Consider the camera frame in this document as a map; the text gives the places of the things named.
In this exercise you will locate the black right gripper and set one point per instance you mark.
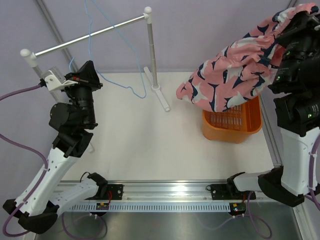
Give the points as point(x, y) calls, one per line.
point(303, 24)

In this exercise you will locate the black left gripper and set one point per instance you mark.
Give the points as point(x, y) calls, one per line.
point(87, 77)

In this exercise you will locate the pink patterned shorts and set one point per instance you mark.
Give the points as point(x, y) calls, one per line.
point(244, 68)

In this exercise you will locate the light blue wire hanger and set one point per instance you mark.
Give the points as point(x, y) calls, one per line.
point(124, 49)

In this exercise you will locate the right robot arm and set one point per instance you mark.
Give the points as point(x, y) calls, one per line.
point(298, 117)

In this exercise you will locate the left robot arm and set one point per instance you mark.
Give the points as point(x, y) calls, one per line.
point(36, 209)

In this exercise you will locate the white and silver clothes rack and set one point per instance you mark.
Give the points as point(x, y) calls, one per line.
point(31, 57)

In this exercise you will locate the orange plastic basket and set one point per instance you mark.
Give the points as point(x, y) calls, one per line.
point(235, 125)

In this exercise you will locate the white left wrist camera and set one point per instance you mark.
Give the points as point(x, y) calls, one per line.
point(55, 80)

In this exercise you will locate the black left mount plate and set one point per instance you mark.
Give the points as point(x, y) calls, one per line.
point(115, 191)

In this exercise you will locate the black mount plate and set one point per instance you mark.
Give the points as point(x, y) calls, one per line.
point(115, 191)
point(226, 191)

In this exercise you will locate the white slotted cable duct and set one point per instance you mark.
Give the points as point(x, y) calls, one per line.
point(153, 207)

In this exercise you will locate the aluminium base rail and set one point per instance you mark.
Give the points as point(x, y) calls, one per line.
point(176, 191)

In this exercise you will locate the black right mount plate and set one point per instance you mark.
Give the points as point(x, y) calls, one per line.
point(226, 191)

